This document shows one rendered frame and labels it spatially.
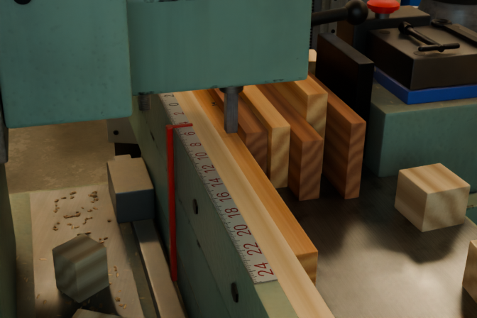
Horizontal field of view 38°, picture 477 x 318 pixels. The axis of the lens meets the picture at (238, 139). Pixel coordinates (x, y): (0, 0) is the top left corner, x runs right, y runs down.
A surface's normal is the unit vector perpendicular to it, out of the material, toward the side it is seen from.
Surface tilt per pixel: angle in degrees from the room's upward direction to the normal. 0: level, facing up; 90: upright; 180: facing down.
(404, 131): 90
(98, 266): 90
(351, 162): 90
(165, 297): 0
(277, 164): 90
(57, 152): 0
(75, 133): 0
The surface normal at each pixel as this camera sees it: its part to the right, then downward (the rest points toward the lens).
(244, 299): -0.96, 0.11
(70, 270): -0.65, 0.32
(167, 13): 0.29, 0.41
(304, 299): 0.01, -0.90
